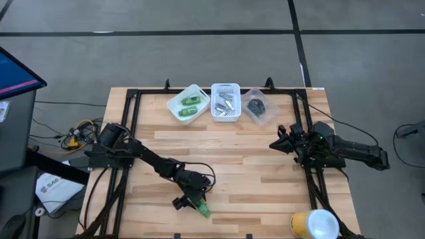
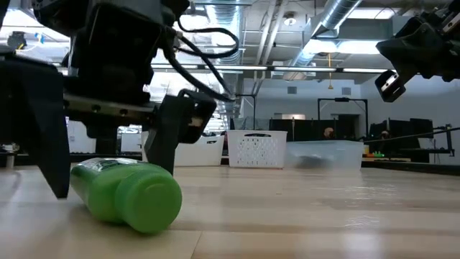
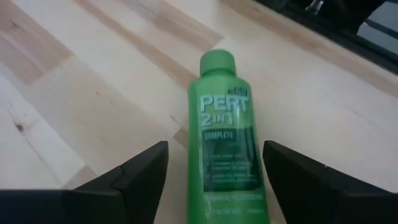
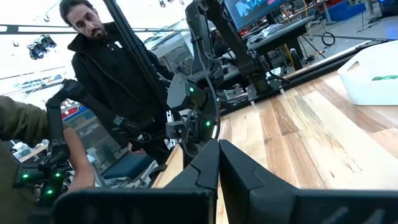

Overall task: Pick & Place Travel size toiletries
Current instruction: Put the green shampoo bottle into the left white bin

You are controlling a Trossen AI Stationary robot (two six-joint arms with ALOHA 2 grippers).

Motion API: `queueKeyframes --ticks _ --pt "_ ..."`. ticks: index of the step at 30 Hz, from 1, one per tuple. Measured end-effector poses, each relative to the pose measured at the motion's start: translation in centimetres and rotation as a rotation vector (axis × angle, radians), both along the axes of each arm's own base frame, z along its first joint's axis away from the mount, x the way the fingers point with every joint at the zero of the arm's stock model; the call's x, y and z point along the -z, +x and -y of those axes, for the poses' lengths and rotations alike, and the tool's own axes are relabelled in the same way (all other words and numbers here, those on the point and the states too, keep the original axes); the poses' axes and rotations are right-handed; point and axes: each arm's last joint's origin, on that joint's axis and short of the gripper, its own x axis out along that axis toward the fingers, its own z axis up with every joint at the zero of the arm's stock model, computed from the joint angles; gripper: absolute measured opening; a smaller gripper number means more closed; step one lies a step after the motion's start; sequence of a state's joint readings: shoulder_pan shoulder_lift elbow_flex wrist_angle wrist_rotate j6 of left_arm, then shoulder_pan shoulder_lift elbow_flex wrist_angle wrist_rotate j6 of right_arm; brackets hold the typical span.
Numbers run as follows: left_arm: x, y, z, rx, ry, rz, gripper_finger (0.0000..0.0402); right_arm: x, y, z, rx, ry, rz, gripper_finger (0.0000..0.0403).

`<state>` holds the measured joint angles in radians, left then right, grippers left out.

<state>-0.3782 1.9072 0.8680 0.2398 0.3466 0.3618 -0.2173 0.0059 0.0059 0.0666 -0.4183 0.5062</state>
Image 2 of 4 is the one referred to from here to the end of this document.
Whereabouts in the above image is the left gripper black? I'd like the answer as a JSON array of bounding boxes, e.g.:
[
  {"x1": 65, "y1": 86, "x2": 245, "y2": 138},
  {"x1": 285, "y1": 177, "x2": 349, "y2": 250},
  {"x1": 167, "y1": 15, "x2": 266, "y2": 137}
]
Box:
[{"x1": 0, "y1": 6, "x2": 218, "y2": 199}]

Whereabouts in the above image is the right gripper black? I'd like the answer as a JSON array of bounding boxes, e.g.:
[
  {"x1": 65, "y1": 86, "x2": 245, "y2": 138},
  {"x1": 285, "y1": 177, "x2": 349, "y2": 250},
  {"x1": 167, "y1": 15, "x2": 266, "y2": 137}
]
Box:
[{"x1": 374, "y1": 0, "x2": 460, "y2": 104}]

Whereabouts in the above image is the large green bottle ribbed cap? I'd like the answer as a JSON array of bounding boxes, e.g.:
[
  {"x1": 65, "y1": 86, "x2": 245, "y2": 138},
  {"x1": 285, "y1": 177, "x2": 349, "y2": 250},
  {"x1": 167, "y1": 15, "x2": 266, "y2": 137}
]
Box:
[{"x1": 70, "y1": 157, "x2": 183, "y2": 234}]

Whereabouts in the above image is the dark tall panel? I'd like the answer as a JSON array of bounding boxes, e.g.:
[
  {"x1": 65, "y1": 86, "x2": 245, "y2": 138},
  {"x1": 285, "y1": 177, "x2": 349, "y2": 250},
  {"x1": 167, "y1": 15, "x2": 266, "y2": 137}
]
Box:
[{"x1": 96, "y1": 136, "x2": 119, "y2": 155}]

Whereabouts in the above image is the white building column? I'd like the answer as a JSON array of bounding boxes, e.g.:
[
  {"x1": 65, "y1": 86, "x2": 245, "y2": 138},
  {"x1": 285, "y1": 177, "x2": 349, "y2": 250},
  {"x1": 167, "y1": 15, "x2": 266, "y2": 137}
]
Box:
[{"x1": 66, "y1": 117, "x2": 97, "y2": 155}]

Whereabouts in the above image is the white partition panel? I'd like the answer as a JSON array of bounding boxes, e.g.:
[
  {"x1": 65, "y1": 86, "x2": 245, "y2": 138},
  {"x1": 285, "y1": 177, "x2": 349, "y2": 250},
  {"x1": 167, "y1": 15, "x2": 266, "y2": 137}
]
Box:
[{"x1": 120, "y1": 133, "x2": 143, "y2": 153}]

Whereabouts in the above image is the long ceiling light strip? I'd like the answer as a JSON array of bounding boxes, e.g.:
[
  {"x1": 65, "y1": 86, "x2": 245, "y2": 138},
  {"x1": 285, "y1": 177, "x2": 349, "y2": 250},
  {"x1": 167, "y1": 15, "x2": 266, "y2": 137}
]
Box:
[
  {"x1": 150, "y1": 64, "x2": 269, "y2": 71},
  {"x1": 272, "y1": 66, "x2": 391, "y2": 74}
]

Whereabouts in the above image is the black computer monitor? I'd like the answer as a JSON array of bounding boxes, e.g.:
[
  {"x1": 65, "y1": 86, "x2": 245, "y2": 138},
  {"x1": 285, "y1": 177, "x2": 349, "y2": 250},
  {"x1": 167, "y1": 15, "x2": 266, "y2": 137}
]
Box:
[
  {"x1": 389, "y1": 119, "x2": 412, "y2": 140},
  {"x1": 410, "y1": 117, "x2": 435, "y2": 139}
]

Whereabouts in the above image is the black jointed stand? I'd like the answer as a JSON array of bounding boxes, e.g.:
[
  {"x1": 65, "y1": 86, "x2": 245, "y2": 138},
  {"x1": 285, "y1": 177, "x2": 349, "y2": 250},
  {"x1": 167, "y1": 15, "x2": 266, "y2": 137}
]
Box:
[{"x1": 433, "y1": 123, "x2": 456, "y2": 158}]

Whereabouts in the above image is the white solid plastic bin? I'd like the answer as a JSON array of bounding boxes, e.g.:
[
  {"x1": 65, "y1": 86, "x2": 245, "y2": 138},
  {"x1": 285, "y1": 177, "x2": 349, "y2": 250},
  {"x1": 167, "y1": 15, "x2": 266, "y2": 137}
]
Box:
[{"x1": 140, "y1": 131, "x2": 226, "y2": 168}]

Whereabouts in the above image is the clear plastic bin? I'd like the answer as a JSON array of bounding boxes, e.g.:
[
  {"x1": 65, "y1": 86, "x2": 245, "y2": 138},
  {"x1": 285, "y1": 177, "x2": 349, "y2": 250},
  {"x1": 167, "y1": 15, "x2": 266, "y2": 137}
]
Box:
[{"x1": 285, "y1": 140, "x2": 364, "y2": 171}]

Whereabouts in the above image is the dark low partition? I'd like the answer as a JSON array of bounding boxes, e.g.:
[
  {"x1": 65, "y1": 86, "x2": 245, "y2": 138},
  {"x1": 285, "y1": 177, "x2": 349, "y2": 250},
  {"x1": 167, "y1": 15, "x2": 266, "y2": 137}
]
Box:
[{"x1": 268, "y1": 118, "x2": 360, "y2": 142}]

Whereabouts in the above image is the white perforated plastic basket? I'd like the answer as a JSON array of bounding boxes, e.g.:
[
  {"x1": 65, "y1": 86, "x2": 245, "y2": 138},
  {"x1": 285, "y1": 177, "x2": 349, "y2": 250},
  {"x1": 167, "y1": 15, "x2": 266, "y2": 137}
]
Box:
[{"x1": 226, "y1": 129, "x2": 288, "y2": 169}]

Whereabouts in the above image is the thin black hanging cable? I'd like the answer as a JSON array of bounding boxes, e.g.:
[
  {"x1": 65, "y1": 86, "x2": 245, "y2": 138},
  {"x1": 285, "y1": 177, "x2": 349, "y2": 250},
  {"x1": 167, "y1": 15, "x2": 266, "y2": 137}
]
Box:
[{"x1": 362, "y1": 126, "x2": 460, "y2": 144}]

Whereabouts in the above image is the hanging orange cord with cone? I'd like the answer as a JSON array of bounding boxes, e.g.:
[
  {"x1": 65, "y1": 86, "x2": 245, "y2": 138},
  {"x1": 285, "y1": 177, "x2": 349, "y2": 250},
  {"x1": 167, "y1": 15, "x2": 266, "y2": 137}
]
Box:
[{"x1": 326, "y1": 53, "x2": 334, "y2": 91}]

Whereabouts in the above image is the slanted silver ventilation duct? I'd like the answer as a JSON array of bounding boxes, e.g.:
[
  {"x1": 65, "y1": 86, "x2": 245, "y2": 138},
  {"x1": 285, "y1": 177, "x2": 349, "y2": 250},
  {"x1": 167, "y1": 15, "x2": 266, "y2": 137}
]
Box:
[{"x1": 283, "y1": 0, "x2": 364, "y2": 80}]

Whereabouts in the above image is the thick black gripper cable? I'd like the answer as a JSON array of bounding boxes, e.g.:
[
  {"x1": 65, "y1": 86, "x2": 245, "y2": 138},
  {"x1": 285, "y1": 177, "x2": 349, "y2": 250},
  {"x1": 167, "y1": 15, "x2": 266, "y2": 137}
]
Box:
[{"x1": 162, "y1": 32, "x2": 236, "y2": 103}]

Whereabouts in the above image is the looped black gripper cable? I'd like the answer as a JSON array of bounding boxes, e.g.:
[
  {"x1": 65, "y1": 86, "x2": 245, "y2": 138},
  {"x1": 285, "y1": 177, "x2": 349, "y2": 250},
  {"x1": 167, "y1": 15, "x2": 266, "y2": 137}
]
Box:
[{"x1": 175, "y1": 17, "x2": 241, "y2": 60}]

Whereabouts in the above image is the wide silver ventilation duct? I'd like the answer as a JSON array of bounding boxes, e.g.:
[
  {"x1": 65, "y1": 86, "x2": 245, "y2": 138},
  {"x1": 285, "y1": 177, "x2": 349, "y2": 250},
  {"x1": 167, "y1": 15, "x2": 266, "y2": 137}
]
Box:
[{"x1": 204, "y1": 0, "x2": 252, "y2": 122}]

